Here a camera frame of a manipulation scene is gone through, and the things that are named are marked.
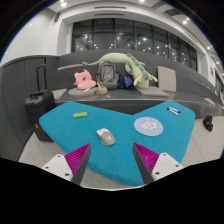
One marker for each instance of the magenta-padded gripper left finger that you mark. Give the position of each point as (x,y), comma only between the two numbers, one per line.
(77,160)

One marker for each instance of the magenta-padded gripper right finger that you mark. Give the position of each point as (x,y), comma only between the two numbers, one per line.
(146,159)

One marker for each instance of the grey and white computer mouse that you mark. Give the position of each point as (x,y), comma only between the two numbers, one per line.
(106,137)

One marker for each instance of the round light blue mouse pad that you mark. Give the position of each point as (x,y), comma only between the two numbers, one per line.
(148,126)

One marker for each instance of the green eraser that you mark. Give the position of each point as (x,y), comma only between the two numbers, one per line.
(80,115)

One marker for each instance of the white marker with black cap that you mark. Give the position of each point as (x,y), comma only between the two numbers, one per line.
(172,111)

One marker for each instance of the white marker with blue cap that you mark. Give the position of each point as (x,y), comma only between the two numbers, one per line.
(174,109)

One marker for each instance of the dark grey stepped bench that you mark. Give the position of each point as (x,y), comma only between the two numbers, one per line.
(133,103)

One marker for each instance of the black suitcase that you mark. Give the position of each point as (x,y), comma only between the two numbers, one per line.
(39,110)

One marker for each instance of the round grey cushion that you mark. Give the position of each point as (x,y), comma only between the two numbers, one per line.
(80,92)

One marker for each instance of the flat grey seat cushion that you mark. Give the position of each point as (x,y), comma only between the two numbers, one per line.
(151,91)

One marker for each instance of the small flat grey cushion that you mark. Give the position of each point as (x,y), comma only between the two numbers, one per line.
(59,94)

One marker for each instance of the black bag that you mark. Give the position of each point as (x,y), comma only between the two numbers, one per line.
(208,123)

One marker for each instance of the tan round pouch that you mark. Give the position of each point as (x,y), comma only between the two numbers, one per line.
(101,90)

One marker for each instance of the dark blue bag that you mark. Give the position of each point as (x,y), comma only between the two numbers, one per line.
(125,82)

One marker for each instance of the pink plush pillow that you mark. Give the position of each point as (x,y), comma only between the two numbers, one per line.
(83,80)

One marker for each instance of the upright grey cushion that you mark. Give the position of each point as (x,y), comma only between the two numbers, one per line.
(166,79)

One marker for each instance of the grey backpack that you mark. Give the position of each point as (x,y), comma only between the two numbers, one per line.
(107,76)

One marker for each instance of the green dragon plush toy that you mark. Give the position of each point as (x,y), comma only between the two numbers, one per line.
(133,66)

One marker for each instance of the ceiling lights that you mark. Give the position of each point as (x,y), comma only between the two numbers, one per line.
(63,4)

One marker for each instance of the dark glass window wall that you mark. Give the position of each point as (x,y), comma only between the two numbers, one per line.
(103,36)

